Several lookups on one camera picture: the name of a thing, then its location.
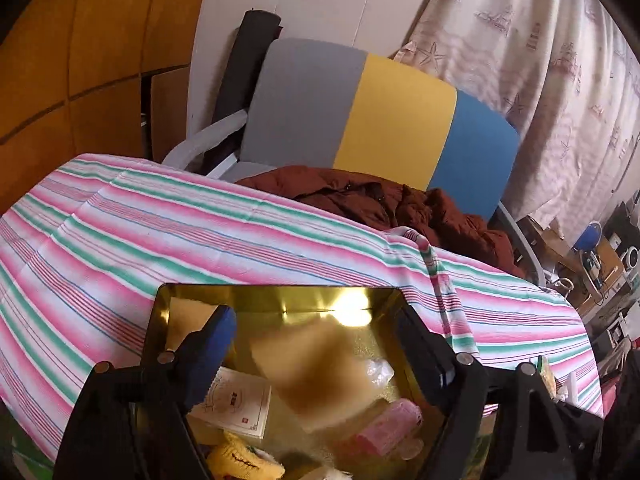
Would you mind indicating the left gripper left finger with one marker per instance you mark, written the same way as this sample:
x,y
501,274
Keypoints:
x,y
202,353

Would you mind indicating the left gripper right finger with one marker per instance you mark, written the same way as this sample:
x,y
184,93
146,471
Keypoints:
x,y
429,356

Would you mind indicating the white medicine box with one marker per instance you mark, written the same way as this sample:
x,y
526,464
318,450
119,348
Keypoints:
x,y
236,402

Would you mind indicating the small green white box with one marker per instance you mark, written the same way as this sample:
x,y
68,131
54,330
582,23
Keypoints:
x,y
544,370

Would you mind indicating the yellow knitted sock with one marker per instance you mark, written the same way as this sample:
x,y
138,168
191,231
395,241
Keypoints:
x,y
235,459

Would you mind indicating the orange sponge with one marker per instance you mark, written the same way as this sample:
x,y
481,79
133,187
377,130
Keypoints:
x,y
314,368

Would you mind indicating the white fluffy sock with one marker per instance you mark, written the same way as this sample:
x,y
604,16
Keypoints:
x,y
326,473

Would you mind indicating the gold metal tin box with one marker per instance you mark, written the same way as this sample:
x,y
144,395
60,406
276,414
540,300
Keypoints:
x,y
369,315

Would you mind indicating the dark red jacket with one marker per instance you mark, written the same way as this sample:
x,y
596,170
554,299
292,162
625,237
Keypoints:
x,y
383,205

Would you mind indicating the striped pink green tablecloth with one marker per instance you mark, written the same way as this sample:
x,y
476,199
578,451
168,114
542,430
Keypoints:
x,y
85,250

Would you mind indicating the wooden side table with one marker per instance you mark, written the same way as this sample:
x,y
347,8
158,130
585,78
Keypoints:
x,y
560,259

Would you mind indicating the blue folding chair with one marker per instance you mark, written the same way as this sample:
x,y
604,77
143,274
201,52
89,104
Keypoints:
x,y
590,238

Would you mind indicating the grey yellow blue chair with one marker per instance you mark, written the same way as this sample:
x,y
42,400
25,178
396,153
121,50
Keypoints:
x,y
325,105

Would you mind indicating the orange wooden wardrobe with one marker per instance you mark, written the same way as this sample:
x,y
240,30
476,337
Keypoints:
x,y
92,76

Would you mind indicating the black rolled mat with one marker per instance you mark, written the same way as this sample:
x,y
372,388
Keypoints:
x,y
257,31

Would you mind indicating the pink patterned curtain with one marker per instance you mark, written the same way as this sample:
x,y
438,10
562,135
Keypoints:
x,y
563,74

